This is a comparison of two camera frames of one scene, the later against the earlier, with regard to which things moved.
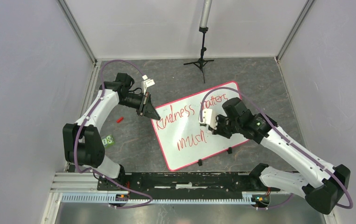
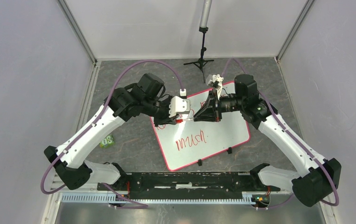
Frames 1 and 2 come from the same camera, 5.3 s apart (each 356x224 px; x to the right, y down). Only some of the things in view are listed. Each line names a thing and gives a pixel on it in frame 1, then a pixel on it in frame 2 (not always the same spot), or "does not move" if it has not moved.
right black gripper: x=218 y=131 -> x=209 y=110
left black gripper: x=150 y=111 -> x=165 y=120
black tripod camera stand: x=205 y=10 does not move
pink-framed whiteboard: x=183 y=139 does not move
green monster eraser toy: x=108 y=141 does not move
